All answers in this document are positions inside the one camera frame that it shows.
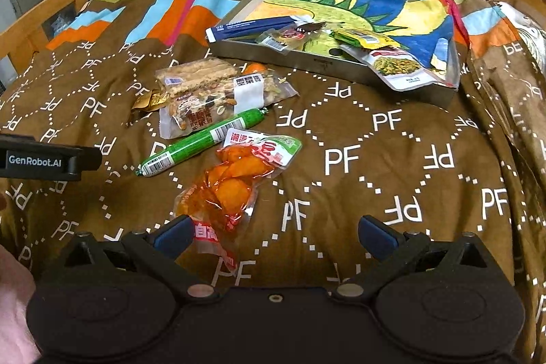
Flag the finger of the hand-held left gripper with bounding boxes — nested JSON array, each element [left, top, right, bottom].
[[0, 134, 103, 171]]

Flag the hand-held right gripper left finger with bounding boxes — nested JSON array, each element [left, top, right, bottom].
[[60, 215, 218, 302]]

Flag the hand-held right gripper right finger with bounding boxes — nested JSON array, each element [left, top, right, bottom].
[[335, 216, 491, 301]]

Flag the orange snack packet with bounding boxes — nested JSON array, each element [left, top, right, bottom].
[[175, 128, 303, 266]]

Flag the golden foil packet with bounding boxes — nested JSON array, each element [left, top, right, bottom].
[[130, 89, 169, 113]]

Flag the green sausage stick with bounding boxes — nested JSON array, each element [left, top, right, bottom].
[[139, 107, 270, 178]]

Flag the mixed nuts packet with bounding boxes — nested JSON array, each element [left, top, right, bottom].
[[159, 68, 299, 141]]

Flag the oat cracker packet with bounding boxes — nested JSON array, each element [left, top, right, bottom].
[[154, 59, 237, 98]]

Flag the white pouch with vegetable picture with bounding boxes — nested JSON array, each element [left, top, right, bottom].
[[339, 44, 448, 92]]

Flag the yellow green snack packet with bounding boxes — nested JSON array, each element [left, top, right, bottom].
[[330, 28, 404, 49]]

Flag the long blue packet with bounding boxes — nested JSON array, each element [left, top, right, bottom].
[[205, 16, 305, 45]]

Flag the small red snack packet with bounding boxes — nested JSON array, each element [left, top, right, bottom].
[[256, 23, 329, 53]]

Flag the metal tray with dinosaur print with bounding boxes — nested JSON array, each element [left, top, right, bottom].
[[212, 0, 461, 108]]

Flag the brown cartoon printed blanket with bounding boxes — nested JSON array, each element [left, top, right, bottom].
[[0, 0, 546, 305]]

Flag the person's pink clothing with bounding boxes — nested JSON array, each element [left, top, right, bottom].
[[0, 245, 41, 364]]

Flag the floral cloth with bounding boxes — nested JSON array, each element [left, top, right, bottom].
[[499, 1, 546, 75]]

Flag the wooden bed frame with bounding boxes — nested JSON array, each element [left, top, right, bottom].
[[0, 0, 546, 70]]

